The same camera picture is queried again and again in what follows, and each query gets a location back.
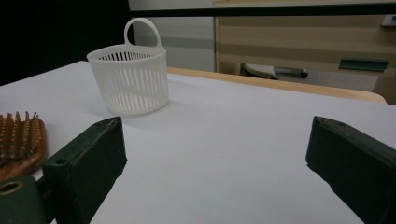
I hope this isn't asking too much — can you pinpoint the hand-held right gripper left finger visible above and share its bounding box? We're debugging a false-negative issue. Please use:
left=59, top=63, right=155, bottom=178
left=41, top=116, right=128, bottom=224

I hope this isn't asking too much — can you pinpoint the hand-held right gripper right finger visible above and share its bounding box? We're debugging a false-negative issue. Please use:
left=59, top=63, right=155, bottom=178
left=305, top=116, right=396, bottom=224

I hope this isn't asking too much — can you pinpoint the brown wooden hairbrush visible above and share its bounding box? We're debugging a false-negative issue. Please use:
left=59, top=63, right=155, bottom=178
left=0, top=111, right=49, bottom=183

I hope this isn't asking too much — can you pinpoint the white slotted plastic basket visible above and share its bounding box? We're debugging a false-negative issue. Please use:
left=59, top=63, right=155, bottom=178
left=86, top=17, right=170, bottom=117

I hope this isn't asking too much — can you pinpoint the light wooden table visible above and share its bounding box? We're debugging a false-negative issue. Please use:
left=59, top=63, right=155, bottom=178
left=166, top=66, right=388, bottom=105

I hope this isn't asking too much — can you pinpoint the white table cover board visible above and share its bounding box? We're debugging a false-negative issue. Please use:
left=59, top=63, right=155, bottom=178
left=0, top=60, right=396, bottom=224

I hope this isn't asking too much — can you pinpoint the grey chair base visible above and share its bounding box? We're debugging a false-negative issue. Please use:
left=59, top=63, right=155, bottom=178
left=241, top=63, right=310, bottom=80

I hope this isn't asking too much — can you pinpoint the wooden cabinet with drawers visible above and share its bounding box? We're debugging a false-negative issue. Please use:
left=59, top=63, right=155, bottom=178
left=213, top=0, right=396, bottom=105

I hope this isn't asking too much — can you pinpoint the black curtain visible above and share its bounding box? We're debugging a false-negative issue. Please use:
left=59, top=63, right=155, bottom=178
left=0, top=0, right=135, bottom=87

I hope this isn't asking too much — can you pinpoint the white cabinet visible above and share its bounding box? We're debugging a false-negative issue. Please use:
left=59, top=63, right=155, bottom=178
left=128, top=0, right=216, bottom=73

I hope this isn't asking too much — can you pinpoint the dark desk drawer handle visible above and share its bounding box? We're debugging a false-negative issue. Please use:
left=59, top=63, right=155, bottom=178
left=338, top=58, right=390, bottom=73

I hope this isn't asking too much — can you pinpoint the black frame crossbar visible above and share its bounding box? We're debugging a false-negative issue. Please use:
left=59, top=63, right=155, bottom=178
left=130, top=3, right=396, bottom=18

